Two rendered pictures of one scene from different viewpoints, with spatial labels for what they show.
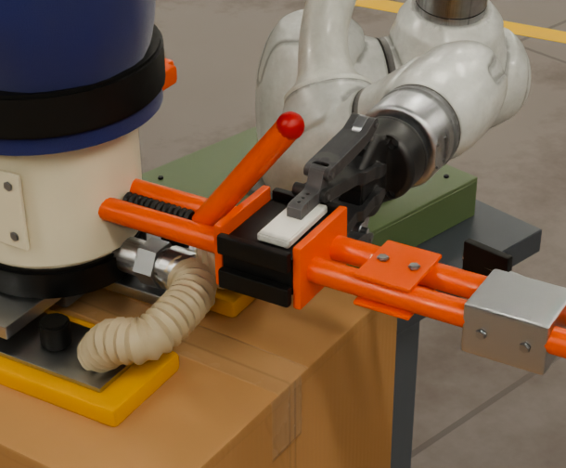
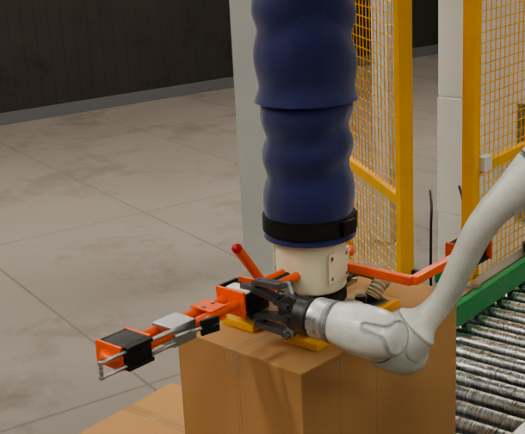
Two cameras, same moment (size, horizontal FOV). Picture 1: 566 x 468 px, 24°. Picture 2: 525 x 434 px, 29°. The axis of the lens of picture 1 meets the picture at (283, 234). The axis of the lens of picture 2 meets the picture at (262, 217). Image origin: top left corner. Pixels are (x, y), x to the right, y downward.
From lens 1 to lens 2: 2.54 m
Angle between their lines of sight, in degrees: 90
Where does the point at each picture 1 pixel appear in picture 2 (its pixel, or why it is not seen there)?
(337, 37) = (428, 302)
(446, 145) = (313, 325)
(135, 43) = (281, 214)
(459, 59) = (358, 308)
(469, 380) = not seen: outside the picture
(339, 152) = (264, 281)
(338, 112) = not seen: hidden behind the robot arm
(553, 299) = (168, 324)
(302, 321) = (276, 354)
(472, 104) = (335, 322)
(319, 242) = (226, 293)
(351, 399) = (271, 399)
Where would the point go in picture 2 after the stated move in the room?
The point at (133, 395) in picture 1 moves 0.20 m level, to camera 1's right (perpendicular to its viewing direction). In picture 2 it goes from (231, 319) to (212, 356)
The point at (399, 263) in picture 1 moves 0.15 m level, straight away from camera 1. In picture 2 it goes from (208, 305) to (275, 309)
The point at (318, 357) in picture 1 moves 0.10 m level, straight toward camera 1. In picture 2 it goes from (250, 356) to (207, 354)
